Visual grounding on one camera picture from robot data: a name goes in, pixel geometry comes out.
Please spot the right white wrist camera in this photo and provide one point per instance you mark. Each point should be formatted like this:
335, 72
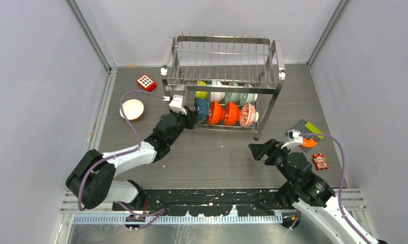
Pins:
293, 138

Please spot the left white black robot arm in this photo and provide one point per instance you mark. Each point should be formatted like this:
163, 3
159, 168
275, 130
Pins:
93, 179

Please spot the pale green bowl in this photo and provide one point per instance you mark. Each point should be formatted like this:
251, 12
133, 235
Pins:
230, 96
247, 98

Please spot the red cartoon toy block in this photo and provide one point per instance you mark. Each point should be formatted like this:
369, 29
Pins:
320, 162

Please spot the dark blue bowl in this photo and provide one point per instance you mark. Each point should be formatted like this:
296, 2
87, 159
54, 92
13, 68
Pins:
201, 106

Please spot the steel two-tier dish rack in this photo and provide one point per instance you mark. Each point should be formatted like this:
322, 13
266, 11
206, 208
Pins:
255, 63

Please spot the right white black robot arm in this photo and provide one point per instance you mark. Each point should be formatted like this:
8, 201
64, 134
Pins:
312, 196

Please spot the lime green brick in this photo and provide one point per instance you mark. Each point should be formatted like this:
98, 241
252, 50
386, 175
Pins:
312, 129

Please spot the red white grid block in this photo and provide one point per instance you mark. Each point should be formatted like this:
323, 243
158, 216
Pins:
146, 83

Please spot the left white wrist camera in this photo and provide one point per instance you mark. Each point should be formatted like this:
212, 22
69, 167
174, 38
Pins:
177, 104

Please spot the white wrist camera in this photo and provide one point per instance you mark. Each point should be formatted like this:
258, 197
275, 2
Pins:
177, 104
293, 138

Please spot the orange curved toy piece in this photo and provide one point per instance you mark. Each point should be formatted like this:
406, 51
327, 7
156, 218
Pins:
308, 143

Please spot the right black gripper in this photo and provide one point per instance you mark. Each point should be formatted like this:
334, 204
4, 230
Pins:
258, 150

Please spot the white bowl brown outside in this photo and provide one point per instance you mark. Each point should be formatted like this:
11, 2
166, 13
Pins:
133, 109

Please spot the orange bowl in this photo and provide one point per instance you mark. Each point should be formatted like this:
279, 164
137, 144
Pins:
232, 114
216, 113

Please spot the white bowl in rack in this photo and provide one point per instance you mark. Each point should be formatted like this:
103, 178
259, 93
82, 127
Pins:
216, 96

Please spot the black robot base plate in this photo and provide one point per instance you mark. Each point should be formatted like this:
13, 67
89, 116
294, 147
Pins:
212, 202

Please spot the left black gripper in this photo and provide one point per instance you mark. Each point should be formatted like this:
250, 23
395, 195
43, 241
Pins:
190, 119

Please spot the red white patterned bowl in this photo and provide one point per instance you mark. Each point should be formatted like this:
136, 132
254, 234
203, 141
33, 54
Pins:
249, 115

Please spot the yellow bowl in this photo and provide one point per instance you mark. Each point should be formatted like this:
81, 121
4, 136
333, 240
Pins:
201, 94

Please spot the grey building block plate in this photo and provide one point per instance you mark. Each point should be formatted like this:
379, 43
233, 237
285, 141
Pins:
300, 126

